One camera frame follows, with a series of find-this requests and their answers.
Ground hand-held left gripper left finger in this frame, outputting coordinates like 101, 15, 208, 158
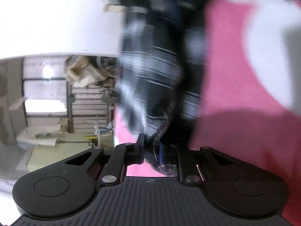
66, 134, 145, 186

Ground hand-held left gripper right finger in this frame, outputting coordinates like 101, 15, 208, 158
159, 142, 236, 186

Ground black white plaid pants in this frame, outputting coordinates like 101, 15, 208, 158
116, 0, 206, 177

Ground metal window railing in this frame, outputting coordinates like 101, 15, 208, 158
70, 85, 114, 134

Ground beige coat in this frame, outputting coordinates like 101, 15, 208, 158
64, 55, 107, 87

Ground dark framed window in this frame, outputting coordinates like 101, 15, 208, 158
22, 58, 71, 124

